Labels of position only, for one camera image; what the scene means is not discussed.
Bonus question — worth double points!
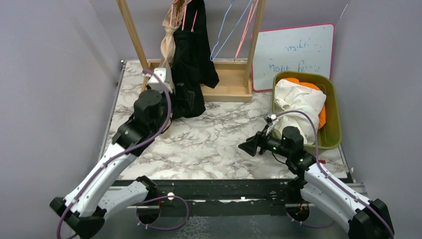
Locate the beige shorts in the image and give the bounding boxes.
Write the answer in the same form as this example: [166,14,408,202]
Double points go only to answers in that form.
[159,0,186,87]

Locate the purple cable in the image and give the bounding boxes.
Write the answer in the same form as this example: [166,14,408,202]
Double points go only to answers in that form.
[275,110,395,238]
[56,68,173,239]

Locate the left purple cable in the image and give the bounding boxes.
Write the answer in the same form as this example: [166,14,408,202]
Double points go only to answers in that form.
[56,68,173,239]

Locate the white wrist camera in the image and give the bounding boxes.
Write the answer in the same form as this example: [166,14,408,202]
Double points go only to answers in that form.
[263,114,278,135]
[142,67,174,94]

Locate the pink hanger of black shorts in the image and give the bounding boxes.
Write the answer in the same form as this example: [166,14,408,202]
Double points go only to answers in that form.
[181,0,198,32]

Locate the blue wire hanger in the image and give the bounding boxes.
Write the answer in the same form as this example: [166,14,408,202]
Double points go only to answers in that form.
[210,0,252,61]

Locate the pink wire hanger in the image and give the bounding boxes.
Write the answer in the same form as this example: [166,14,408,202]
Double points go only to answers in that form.
[234,0,259,62]

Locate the white shorts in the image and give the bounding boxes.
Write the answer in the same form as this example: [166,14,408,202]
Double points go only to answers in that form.
[273,79,326,145]

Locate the olive green plastic bin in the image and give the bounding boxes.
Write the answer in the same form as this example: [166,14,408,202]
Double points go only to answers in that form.
[273,71,342,151]

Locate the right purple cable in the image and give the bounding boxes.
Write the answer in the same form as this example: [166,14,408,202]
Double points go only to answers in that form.
[275,110,395,238]

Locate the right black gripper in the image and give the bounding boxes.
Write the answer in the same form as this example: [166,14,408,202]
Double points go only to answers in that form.
[238,124,292,158]

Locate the pink framed whiteboard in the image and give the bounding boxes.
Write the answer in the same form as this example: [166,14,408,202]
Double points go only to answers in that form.
[252,23,335,92]

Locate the black shorts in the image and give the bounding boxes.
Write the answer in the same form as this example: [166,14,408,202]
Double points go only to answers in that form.
[171,0,219,120]

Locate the wooden clothes rack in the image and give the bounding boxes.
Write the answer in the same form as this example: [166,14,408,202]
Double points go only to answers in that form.
[117,0,266,102]

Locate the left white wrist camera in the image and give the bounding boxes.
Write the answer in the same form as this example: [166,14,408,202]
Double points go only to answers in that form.
[142,67,174,94]

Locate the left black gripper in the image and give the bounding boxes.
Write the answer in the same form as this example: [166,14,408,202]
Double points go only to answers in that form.
[147,84,195,134]

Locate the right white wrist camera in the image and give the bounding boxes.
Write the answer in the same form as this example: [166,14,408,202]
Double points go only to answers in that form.
[263,114,278,135]

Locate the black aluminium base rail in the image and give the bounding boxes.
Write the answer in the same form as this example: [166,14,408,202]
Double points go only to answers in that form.
[79,178,370,219]

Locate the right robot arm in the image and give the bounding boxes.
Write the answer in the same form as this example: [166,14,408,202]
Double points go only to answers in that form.
[238,126,394,239]

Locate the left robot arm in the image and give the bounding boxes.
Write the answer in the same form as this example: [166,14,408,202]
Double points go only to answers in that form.
[50,87,188,239]

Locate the orange shorts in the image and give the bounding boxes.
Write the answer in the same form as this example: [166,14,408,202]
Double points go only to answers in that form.
[283,78,326,129]

